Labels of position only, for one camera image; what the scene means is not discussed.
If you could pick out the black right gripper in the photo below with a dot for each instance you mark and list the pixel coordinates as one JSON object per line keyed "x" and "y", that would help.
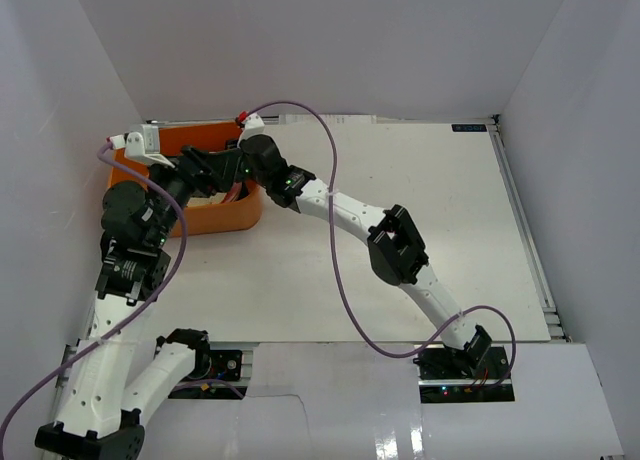
{"x": 241, "y": 146}

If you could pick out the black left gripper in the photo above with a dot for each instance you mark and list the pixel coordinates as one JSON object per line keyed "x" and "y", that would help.
{"x": 187, "y": 159}

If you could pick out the pink round plate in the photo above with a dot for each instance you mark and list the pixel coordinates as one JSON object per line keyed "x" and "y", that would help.
{"x": 237, "y": 192}

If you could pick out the beige floral small plate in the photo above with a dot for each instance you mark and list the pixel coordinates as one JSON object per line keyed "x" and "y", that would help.
{"x": 201, "y": 201}

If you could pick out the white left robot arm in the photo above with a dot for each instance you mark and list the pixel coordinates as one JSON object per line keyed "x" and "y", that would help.
{"x": 104, "y": 415}

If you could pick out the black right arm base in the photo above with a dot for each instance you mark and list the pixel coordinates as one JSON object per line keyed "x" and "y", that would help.
{"x": 441, "y": 382}

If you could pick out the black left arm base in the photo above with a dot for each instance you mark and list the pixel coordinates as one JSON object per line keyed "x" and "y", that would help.
{"x": 215, "y": 364}

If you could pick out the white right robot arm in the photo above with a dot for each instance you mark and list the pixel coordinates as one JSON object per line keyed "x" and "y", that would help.
{"x": 397, "y": 251}

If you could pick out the orange plastic bin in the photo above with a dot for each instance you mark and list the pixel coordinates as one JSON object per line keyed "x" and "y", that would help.
{"x": 239, "y": 215}

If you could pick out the white paper sheet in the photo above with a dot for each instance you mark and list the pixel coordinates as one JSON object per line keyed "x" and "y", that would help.
{"x": 329, "y": 119}

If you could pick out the small blue label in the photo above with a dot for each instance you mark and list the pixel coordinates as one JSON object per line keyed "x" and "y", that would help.
{"x": 468, "y": 128}

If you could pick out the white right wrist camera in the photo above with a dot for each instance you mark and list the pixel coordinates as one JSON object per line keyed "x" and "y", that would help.
{"x": 251, "y": 124}

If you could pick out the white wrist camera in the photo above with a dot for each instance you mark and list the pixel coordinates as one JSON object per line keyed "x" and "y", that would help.
{"x": 141, "y": 144}
{"x": 251, "y": 124}

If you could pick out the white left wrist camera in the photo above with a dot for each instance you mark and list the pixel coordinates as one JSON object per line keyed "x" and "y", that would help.
{"x": 141, "y": 144}

